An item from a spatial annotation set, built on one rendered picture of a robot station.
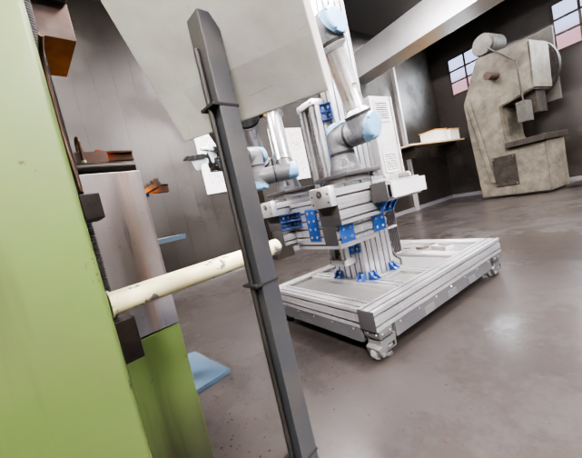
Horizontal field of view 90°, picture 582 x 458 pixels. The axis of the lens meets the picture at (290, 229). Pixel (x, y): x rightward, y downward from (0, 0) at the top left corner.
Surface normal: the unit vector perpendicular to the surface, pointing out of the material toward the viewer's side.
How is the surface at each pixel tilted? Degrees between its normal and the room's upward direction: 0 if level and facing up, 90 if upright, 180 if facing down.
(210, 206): 90
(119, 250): 90
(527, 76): 90
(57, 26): 90
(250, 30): 120
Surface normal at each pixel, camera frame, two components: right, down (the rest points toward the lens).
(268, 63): -0.18, 0.62
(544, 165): -0.87, 0.23
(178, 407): 0.68, -0.09
